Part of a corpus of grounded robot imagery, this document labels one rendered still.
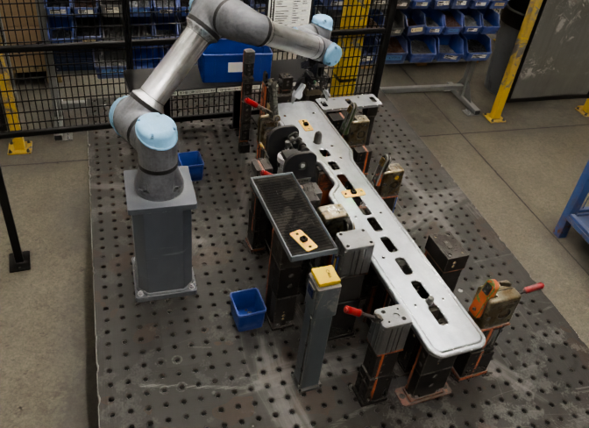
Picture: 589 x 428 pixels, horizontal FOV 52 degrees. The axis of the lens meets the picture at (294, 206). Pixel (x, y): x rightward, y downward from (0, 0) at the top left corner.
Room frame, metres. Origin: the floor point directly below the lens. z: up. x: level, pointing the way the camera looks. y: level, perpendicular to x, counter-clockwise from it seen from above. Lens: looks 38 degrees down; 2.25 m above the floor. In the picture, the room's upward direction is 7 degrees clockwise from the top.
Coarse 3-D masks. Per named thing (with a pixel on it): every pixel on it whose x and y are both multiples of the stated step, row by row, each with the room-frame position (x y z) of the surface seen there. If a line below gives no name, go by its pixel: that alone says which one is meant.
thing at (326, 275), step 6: (312, 270) 1.12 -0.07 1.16; (318, 270) 1.13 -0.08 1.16; (324, 270) 1.13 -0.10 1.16; (330, 270) 1.13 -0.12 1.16; (318, 276) 1.10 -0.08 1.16; (324, 276) 1.11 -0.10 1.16; (330, 276) 1.11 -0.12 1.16; (336, 276) 1.11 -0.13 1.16; (318, 282) 1.08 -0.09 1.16; (324, 282) 1.09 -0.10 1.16; (330, 282) 1.09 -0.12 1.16; (336, 282) 1.10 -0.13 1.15
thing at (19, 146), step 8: (0, 40) 3.06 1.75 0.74; (0, 64) 3.05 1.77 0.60; (0, 72) 3.04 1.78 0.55; (8, 72) 3.08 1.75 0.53; (8, 88) 3.05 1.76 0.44; (0, 104) 3.05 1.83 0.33; (8, 104) 3.05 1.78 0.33; (0, 112) 3.05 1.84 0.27; (8, 112) 3.05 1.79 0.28; (8, 120) 3.04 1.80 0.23; (16, 120) 3.06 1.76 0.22; (0, 128) 3.04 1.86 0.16; (16, 128) 3.06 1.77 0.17; (16, 144) 3.05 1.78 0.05; (24, 144) 3.08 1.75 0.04; (8, 152) 3.02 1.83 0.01; (16, 152) 3.03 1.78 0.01; (24, 152) 3.04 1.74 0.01
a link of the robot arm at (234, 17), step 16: (224, 16) 1.67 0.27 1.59; (240, 16) 1.67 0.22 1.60; (256, 16) 1.70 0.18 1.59; (224, 32) 1.67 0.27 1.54; (240, 32) 1.66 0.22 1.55; (256, 32) 1.67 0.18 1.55; (272, 32) 1.71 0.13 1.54; (288, 32) 1.78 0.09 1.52; (304, 32) 1.86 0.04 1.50; (288, 48) 1.78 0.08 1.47; (304, 48) 1.82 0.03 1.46; (320, 48) 1.87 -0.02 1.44; (336, 48) 1.90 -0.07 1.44
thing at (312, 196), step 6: (306, 192) 1.54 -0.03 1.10; (312, 192) 1.54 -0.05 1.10; (312, 198) 1.51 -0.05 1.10; (318, 198) 1.52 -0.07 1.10; (312, 204) 1.50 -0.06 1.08; (318, 204) 1.51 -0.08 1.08; (306, 264) 1.51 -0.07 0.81; (306, 270) 1.51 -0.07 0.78; (300, 276) 1.51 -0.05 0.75; (300, 282) 1.52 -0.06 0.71
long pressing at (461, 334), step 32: (320, 128) 2.12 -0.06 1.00; (320, 160) 1.87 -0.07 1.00; (352, 160) 1.91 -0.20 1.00; (384, 224) 1.55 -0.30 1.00; (384, 256) 1.39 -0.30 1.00; (416, 256) 1.41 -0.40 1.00; (448, 288) 1.29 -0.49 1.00; (416, 320) 1.14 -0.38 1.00; (448, 320) 1.16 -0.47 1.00; (448, 352) 1.05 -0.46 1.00
